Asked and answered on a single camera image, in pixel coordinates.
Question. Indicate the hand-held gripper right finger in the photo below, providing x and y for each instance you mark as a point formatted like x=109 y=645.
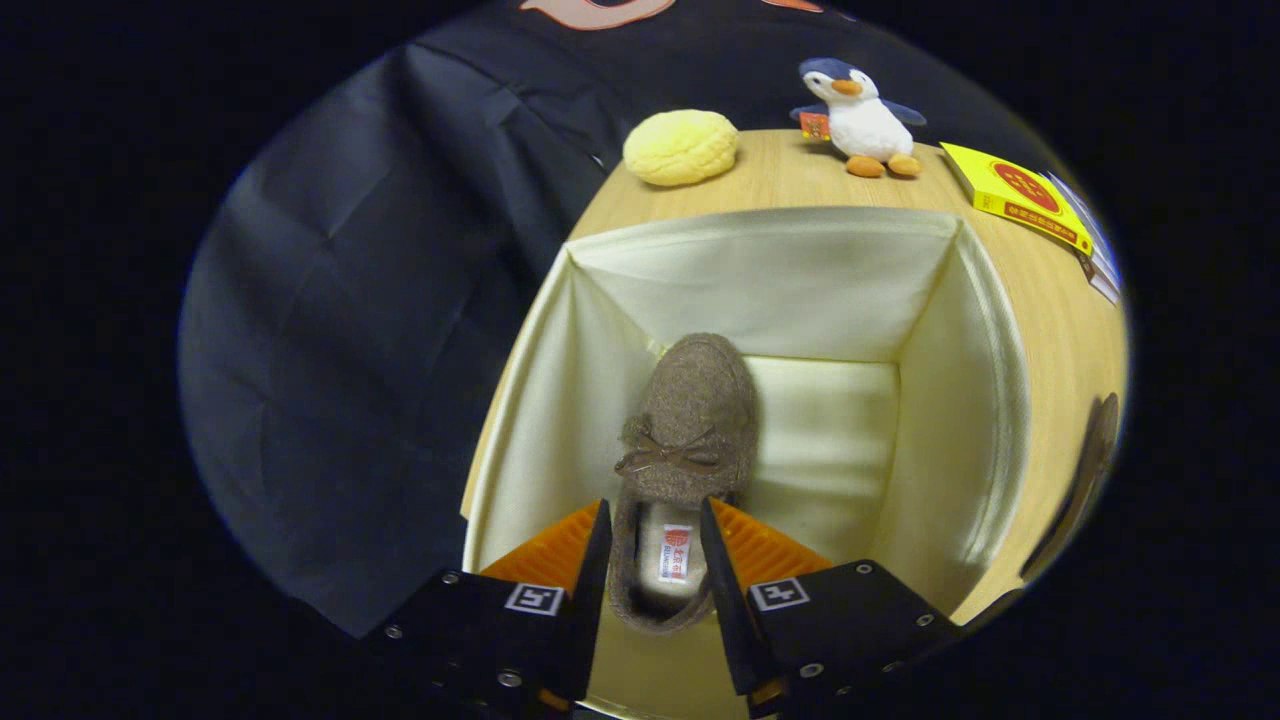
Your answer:
x=730 y=610

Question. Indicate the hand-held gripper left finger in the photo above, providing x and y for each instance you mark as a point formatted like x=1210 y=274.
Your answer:
x=590 y=600

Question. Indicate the cream fabric storage box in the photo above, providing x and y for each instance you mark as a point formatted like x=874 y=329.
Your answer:
x=820 y=290

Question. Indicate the black backdrop cloth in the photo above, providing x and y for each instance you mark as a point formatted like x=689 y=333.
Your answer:
x=350 y=350

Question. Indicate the yellow plush bun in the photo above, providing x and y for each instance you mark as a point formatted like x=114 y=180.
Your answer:
x=680 y=148

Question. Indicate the plush penguin toy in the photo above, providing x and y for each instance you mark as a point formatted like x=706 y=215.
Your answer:
x=865 y=125

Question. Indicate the yellow book with red circle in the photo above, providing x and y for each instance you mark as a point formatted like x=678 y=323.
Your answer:
x=1020 y=190

